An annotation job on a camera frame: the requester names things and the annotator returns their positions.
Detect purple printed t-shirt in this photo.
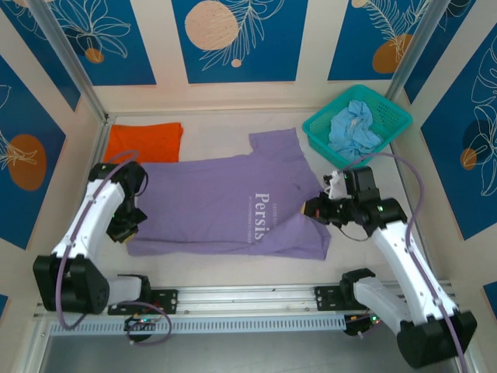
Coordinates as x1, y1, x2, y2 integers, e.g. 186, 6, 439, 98
126, 127, 333, 261

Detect teal plastic basket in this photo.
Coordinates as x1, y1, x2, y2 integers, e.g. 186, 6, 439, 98
301, 84, 412, 174

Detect orange folded t-shirt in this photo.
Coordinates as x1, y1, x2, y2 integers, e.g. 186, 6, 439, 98
103, 122, 184, 164

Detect light blue t-shirt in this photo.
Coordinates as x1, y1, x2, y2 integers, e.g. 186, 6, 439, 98
328, 99, 384, 160

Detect grey metal sheet panel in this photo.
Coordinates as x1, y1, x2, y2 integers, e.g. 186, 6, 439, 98
38, 333, 459, 373

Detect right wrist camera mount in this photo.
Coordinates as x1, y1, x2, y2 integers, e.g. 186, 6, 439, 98
322, 170, 353, 201

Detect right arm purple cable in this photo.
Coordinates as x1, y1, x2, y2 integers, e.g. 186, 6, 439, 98
339, 152, 467, 373

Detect aluminium table side rail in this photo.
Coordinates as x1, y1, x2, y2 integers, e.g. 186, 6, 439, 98
57, 118, 113, 288

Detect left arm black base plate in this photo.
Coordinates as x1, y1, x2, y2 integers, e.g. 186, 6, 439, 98
107, 289, 179, 315

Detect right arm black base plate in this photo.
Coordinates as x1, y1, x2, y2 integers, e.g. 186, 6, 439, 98
314, 285, 388, 312

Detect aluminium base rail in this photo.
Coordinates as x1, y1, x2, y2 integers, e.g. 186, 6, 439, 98
33, 281, 461, 319

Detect grey slotted cable duct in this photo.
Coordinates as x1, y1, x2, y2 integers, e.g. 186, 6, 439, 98
50, 315, 349, 336

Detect left aluminium frame post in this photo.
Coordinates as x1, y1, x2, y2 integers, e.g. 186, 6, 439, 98
26, 0, 113, 125

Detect aluminium frame post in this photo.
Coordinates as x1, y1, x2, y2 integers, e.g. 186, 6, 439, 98
378, 0, 477, 116
26, 0, 113, 125

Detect right aluminium frame post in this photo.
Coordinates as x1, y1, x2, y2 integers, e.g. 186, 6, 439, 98
378, 0, 477, 116

